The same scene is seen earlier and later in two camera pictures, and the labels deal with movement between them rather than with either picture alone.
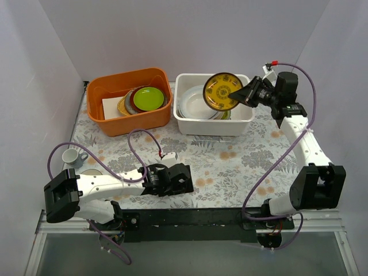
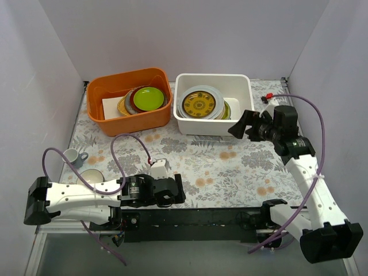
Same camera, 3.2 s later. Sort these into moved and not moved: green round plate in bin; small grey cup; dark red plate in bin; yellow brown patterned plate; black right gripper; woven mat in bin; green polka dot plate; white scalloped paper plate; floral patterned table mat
Moved: white scalloped paper plate; yellow brown patterned plate; black right gripper
Not moved: green round plate in bin; green polka dot plate; dark red plate in bin; woven mat in bin; floral patterned table mat; small grey cup
